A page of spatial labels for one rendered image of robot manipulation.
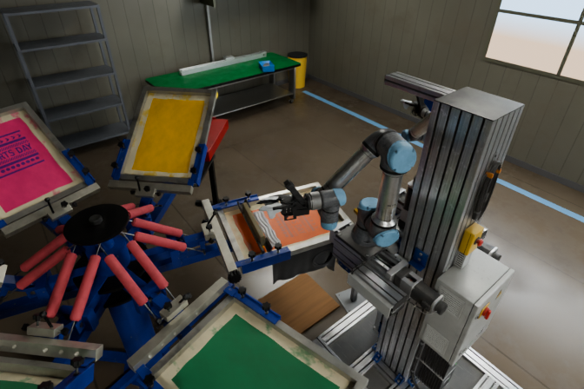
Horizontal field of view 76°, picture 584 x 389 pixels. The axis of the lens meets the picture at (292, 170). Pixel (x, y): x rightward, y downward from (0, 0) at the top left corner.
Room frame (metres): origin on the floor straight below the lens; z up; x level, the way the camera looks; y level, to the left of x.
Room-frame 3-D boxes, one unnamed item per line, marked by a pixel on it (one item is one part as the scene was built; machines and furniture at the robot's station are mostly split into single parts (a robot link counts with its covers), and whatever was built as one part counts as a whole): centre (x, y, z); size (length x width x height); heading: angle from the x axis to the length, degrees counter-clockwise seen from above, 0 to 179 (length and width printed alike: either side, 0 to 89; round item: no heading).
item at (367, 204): (1.43, -0.39, 1.42); 0.13 x 0.12 x 0.14; 14
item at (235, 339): (0.92, 0.27, 1.05); 1.08 x 0.61 x 0.23; 54
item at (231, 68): (5.70, 1.01, 0.42); 2.34 x 0.91 x 0.83; 129
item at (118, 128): (4.59, 2.80, 0.91); 0.96 x 0.40 x 1.82; 129
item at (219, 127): (2.87, 0.86, 1.06); 0.61 x 0.46 x 0.12; 174
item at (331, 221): (1.25, -0.16, 1.55); 0.11 x 0.08 x 0.11; 14
